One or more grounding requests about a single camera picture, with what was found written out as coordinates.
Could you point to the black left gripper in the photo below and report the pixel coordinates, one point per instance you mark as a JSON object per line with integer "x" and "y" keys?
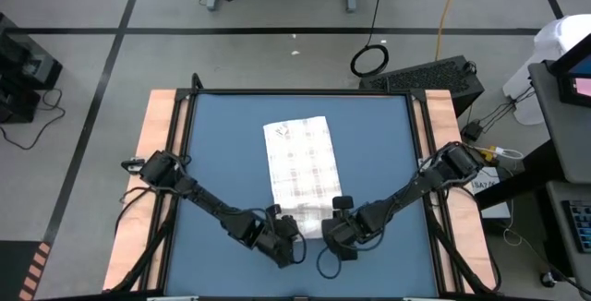
{"x": 279, "y": 238}

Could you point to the grey desk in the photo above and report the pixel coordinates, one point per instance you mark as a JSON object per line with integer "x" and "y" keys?
{"x": 556, "y": 190}
{"x": 568, "y": 139}

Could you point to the black keypad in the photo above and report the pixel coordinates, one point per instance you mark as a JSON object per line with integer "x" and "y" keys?
{"x": 582, "y": 227}

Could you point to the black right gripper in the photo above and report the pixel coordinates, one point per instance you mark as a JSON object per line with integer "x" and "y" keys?
{"x": 344, "y": 232}

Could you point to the black tablet screen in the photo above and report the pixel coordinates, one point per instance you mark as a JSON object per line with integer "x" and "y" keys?
{"x": 577, "y": 84}

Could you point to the white and yellow plug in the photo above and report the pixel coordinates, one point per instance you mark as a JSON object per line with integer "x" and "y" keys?
{"x": 501, "y": 152}

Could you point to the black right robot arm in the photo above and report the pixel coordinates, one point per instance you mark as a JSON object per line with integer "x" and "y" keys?
{"x": 415, "y": 190}

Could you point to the black aluminium table frame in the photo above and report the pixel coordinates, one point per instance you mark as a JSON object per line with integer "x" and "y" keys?
{"x": 300, "y": 92}

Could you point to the white cloth pile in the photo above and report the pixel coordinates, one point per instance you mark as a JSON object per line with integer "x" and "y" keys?
{"x": 558, "y": 33}

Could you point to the silver metal bracket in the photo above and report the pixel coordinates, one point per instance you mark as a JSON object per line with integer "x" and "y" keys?
{"x": 421, "y": 162}
{"x": 131, "y": 166}

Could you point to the black orange hazard mat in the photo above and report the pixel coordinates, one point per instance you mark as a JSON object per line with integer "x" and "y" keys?
{"x": 14, "y": 268}

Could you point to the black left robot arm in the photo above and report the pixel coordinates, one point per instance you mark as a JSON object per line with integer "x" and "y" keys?
{"x": 203, "y": 199}

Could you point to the black perforated computer case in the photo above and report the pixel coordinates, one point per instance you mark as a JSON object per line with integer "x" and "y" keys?
{"x": 425, "y": 77}

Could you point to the black floor equipment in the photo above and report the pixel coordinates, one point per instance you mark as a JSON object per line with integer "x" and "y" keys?
{"x": 23, "y": 65}

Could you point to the black power adapter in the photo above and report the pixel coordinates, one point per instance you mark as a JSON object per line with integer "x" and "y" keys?
{"x": 472, "y": 130}

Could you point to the white towel with beige checks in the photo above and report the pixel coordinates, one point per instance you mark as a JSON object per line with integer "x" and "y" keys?
{"x": 300, "y": 167}

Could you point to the white paper label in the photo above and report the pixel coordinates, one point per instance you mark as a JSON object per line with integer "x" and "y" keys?
{"x": 489, "y": 185}

